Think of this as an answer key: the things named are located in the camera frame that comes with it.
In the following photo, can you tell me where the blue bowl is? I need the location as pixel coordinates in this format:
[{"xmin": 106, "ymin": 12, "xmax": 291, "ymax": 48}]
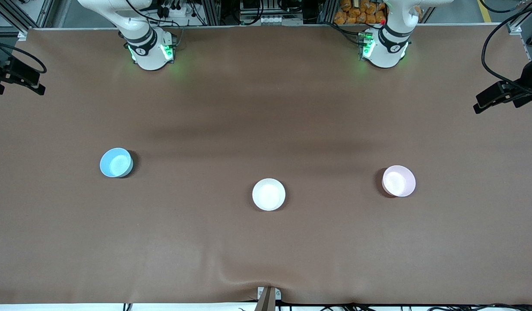
[{"xmin": 99, "ymin": 147, "xmax": 134, "ymax": 178}]

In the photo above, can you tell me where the pink bowl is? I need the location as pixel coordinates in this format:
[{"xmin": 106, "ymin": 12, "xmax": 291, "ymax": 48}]
[{"xmin": 381, "ymin": 165, "xmax": 417, "ymax": 198}]

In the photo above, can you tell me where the white bowl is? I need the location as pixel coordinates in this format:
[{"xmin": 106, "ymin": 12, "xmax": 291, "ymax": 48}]
[{"xmin": 252, "ymin": 178, "xmax": 287, "ymax": 212}]

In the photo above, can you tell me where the orange packets pile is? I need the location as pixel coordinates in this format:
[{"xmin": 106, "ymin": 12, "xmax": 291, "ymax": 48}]
[{"xmin": 333, "ymin": 0, "xmax": 387, "ymax": 25}]

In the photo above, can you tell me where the white power strip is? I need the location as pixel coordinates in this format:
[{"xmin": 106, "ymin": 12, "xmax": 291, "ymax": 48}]
[{"xmin": 159, "ymin": 0, "xmax": 188, "ymax": 19}]

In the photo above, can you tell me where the brown table mat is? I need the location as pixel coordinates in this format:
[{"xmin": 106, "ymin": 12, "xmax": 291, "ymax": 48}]
[{"xmin": 0, "ymin": 25, "xmax": 532, "ymax": 305}]

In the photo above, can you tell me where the aluminium frame rail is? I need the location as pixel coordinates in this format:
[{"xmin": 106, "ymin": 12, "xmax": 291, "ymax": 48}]
[
  {"xmin": 0, "ymin": 0, "xmax": 30, "ymax": 40},
  {"xmin": 507, "ymin": 17, "xmax": 532, "ymax": 59}
]

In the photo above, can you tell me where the black base cable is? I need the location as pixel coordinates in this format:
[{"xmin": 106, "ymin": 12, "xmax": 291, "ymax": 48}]
[{"xmin": 327, "ymin": 21, "xmax": 364, "ymax": 46}]

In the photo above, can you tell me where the metal clamp bracket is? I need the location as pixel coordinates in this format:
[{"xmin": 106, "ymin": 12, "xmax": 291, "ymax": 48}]
[{"xmin": 254, "ymin": 286, "xmax": 282, "ymax": 311}]

